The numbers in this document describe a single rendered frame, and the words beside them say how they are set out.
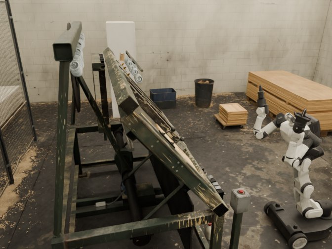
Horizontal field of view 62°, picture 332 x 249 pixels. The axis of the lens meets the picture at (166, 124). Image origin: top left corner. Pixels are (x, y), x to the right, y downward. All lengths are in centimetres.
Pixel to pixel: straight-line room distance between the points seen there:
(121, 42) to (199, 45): 254
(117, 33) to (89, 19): 154
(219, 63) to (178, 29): 151
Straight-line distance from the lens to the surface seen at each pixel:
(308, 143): 273
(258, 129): 308
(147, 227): 234
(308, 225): 361
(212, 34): 791
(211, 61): 801
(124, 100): 175
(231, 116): 582
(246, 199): 250
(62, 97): 176
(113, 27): 604
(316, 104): 590
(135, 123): 182
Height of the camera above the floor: 239
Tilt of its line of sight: 23 degrees down
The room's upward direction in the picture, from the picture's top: straight up
